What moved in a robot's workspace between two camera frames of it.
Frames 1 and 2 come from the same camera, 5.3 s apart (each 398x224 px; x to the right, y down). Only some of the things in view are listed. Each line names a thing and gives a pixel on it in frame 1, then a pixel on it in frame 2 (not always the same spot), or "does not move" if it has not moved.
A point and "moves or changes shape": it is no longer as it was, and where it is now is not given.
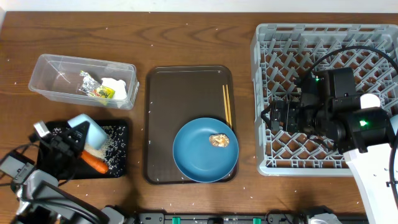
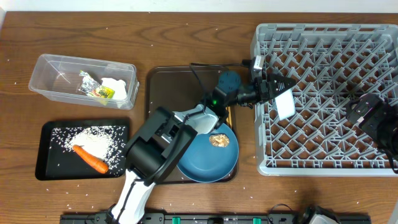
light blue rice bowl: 96,137 moves or changes shape
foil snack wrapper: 91,88 does not move
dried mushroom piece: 219,140 does not move
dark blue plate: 206,150 does not move
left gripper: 56,147 to 272,84
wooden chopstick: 229,107 does not move
